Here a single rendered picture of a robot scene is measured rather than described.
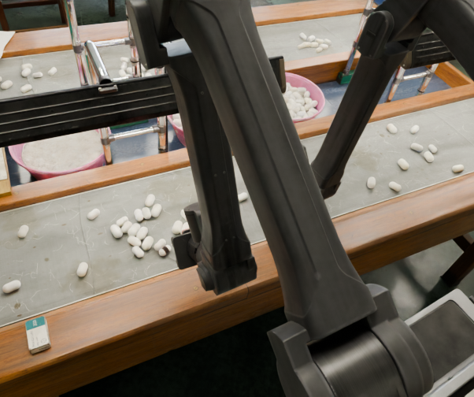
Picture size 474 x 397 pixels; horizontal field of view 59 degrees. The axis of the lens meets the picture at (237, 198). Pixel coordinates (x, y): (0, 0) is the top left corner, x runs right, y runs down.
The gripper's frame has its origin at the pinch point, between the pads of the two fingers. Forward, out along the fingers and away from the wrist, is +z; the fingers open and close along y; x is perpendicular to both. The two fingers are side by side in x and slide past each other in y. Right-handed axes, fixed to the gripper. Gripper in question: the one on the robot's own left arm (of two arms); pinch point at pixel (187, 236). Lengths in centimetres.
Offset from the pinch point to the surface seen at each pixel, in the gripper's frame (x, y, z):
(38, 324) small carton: 8.5, 31.8, 1.6
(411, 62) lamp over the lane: -26, -66, -1
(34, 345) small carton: 11.0, 33.0, -1.2
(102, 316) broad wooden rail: 11.2, 20.3, 1.5
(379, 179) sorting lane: 4, -63, 13
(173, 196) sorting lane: -4.7, -4.4, 23.8
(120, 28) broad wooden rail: -61, -13, 85
